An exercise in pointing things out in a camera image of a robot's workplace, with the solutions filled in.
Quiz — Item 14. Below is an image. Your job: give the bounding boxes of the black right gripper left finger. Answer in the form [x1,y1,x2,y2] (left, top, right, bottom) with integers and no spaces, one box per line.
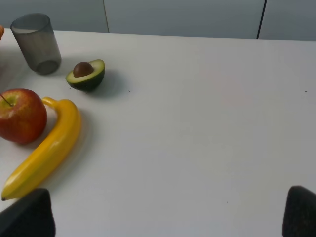
[0,188,56,237]

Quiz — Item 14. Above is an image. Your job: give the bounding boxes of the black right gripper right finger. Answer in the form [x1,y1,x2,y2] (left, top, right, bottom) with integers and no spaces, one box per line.
[282,186,316,237]

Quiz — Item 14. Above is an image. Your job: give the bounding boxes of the yellow banana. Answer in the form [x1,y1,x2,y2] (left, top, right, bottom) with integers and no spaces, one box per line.
[1,97,81,201]

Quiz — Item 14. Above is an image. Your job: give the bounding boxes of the woven brown wicker basket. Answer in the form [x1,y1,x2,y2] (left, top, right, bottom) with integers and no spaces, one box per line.
[0,25,5,40]

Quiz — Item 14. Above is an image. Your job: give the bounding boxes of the red apple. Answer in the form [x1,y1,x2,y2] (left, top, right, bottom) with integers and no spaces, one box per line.
[0,88,47,145]

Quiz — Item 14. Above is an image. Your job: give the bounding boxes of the halved avocado with pit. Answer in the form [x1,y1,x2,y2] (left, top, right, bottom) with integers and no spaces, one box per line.
[66,59,105,92]

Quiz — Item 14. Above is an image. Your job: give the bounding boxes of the grey translucent plastic cup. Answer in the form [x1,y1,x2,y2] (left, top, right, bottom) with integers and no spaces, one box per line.
[10,13,62,75]

